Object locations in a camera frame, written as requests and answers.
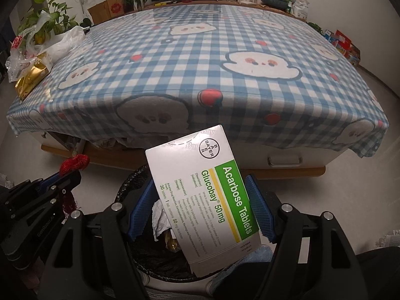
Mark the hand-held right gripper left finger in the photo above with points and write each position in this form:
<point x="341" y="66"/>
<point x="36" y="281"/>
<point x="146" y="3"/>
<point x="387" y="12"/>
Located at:
<point x="142" y="209"/>

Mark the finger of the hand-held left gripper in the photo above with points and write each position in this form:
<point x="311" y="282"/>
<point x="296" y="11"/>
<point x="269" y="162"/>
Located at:
<point x="59" y="180"/>
<point x="40" y="206"/>

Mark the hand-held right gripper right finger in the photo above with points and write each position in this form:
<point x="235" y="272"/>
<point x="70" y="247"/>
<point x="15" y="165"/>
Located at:
<point x="259" y="209"/>

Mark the white tissue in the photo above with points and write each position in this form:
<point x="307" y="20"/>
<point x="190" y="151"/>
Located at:
<point x="159" y="218"/>

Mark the red plastic net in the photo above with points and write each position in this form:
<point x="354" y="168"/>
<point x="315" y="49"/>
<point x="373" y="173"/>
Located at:
<point x="75" y="162"/>

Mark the tall gold snack bag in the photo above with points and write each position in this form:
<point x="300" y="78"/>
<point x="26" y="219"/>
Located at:
<point x="173" y="242"/>

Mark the trash bin with black bag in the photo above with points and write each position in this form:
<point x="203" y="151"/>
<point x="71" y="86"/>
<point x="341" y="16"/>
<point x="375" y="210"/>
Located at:
<point x="150" y="262"/>

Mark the white medicine box green stripe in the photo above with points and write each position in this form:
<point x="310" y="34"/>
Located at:
<point x="200" y="193"/>

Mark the person's blue slipper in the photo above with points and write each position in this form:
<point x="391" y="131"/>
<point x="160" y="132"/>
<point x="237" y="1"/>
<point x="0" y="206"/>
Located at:
<point x="261" y="253"/>

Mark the small gold foil bag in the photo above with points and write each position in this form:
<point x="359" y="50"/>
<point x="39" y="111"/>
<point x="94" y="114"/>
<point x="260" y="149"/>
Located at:
<point x="31" y="75"/>

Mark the grey patterned blanket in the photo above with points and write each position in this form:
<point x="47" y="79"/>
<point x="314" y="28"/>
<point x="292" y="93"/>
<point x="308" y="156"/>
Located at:
<point x="387" y="234"/>

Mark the white plastic bag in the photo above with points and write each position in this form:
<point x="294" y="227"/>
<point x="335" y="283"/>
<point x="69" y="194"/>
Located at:
<point x="67" y="39"/>

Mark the blue checkered tablecloth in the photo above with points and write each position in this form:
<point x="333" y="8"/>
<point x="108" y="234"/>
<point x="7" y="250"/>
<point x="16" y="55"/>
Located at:
<point x="187" y="68"/>

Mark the green pothos plant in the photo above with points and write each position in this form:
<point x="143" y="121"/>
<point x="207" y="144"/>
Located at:
<point x="47" y="18"/>

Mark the plain brown cardboard box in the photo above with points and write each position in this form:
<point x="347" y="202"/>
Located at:
<point x="100" y="11"/>

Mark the cardboard box with red print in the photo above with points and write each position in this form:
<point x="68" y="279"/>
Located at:
<point x="115" y="4"/>

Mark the red printed gift box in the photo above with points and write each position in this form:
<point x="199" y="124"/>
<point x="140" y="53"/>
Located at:
<point x="347" y="45"/>

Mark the blue and white carton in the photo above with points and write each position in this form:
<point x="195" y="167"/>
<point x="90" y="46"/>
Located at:
<point x="329" y="37"/>

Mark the small green potted plant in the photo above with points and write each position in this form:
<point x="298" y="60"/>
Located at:
<point x="315" y="26"/>

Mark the white paper bag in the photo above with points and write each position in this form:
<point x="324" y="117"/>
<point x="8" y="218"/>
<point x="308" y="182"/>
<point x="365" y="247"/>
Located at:
<point x="301" y="7"/>

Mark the white television cabinet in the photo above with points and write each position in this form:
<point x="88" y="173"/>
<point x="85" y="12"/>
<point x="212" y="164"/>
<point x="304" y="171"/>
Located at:
<point x="231" y="1"/>

